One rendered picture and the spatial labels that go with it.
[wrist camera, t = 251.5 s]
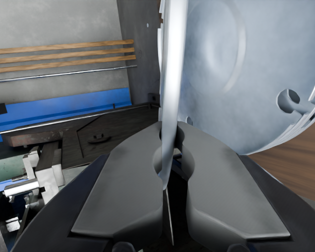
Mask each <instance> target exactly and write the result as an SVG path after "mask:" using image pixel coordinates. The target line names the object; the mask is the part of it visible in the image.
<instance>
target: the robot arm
mask: <svg viewBox="0 0 315 252"><path fill-rule="evenodd" d="M161 136H162V121H158V122H156V123H154V124H152V125H150V126H148V127H146V128H145V129H143V130H141V131H139V132H137V133H135V134H134V135H132V136H130V137H129V138H127V139H125V140H124V141H123V142H121V143H120V144H119V145H118V146H116V147H115V148H114V149H113V150H112V151H111V152H110V153H108V154H101V155H100V156H99V157H97V158H96V159H95V160H94V161H93V162H92V163H91V164H90V165H88V166H87V167H86V168H85V169H84V170H83V171H82V172H81V173H79V174H78V175H77V176H76V177H75V178H74V179H73V180H72V181H70V182H69V183H68V184H67V185H66V186H65V187H64V188H62V189H61V190H60V191H59V192H58V193H57V194H56V195H55V196H54V197H53V198H52V199H51V200H50V201H49V202H48V203H47V204H46V205H45V206H44V207H43V208H42V209H41V210H40V211H39V212H38V213H37V215H36V216H35V217H34V218H33V219H32V221H31V222H30V223H29V224H28V226H27V227H26V228H25V230H24V231H23V232H22V234H21V235H20V237H19V238H18V240H17V241H16V243H15V244H14V246H13V247H12V249H11V250H10V252H138V251H140V250H142V249H143V248H145V247H146V246H148V245H150V244H151V243H153V242H154V241H156V240H157V239H159V237H160V236H161V234H162V231H163V181H162V179H161V178H160V177H159V176H158V174H159V172H160V171H161V170H162V145H163V143H162V141H161ZM174 146H175V147H177V149H178V150H179V151H180V152H181V154H182V157H181V169H182V171H183V172H184V173H185V174H186V175H187V177H188V178H189V180H188V185H187V197H186V209H185V212H186V219H187V226H188V232H189V235H190V236H191V237H192V239H194V240H195V241H196V242H198V243H200V244H201V245H203V246H204V247H206V248H208V249H209V250H211V251H213V252H315V209H313V208H312V207H311V206H310V205H309V204H308V203H307V202H305V201H304V200H303V199H302V198H301V197H299V196H298V195H297V194H296V193H294V192H293V191H292V190H290V189H289V188H288V187H287V186H285V185H284V184H283V183H282V182H280V181H279V180H278V179H276V178H275V177H274V176H273V175H271V174H270V173H269V172H267V171H266V170H265V169H264V168H262V167H261V166H260V165H258V164H257V163H256V162H255V161H253V160H252V159H251V158H250V157H248V156H247V155H238V154H237V153H236V152H235V151H234V150H232V149H231V148H230V147H229V146H227V145H226V144H225V143H223V142H222V141H220V140H218V139H217V138H215V137H213V136H211V135H210V134H208V133H206V132H204V131H202V130H200V129H198V128H196V127H194V126H192V125H190V124H188V123H186V122H184V121H178V122H177V128H176V136H175V144H174Z"/></svg>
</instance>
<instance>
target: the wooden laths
mask: <svg viewBox="0 0 315 252"><path fill-rule="evenodd" d="M126 44H134V39H125V40H111V41H97V42H83V43H70V44H56V45H42V46H28V47H15V48H1V49H0V54H12V53H24V52H37V51H50V50H63V49H75V48H88V47H101V46H113V45H126ZM134 51H135V50H134V47H129V48H117V49H105V50H93V51H81V52H69V53H58V54H46V55H34V56H22V57H10V58H0V64H5V63H16V62H27V61H39V60H50V59H61V58H72V57H83V56H95V55H106V54H117V53H128V52H134ZM135 59H136V55H127V56H116V57H105V58H95V59H84V60H73V61H63V62H52V63H41V64H31V65H20V66H9V67H0V73H4V72H14V71H24V70H34V69H44V68H54V67H65V66H75V65H85V64H95V63H105V62H115V61H125V60H135ZM136 67H137V65H127V66H118V67H108V68H99V69H90V70H80V71H71V72H61V73H52V74H43V75H33V76H24V77H15V78H5V79H0V82H9V81H18V80H27V79H36V78H46V77H55V76H64V75H73V74H82V73H91V72H100V71H109V70H118V69H127V68H136Z"/></svg>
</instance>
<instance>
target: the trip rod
mask: <svg viewBox="0 0 315 252"><path fill-rule="evenodd" d="M145 107H147V108H148V109H152V104H151V103H148V104H147V105H141V106H136V107H130V108H125V109H119V110H114V111H108V112H103V113H97V114H92V115H86V116H81V117H75V118H70V119H64V120H59V121H53V122H48V123H42V124H37V125H31V126H26V127H20V128H15V129H9V130H3V131H0V135H1V134H6V133H11V132H17V131H22V130H27V129H33V128H38V127H43V126H49V125H54V124H60V123H65V122H70V121H76V120H81V119H86V118H92V117H97V116H102V115H108V114H113V113H119V112H124V111H129V110H135V109H140V108H145Z"/></svg>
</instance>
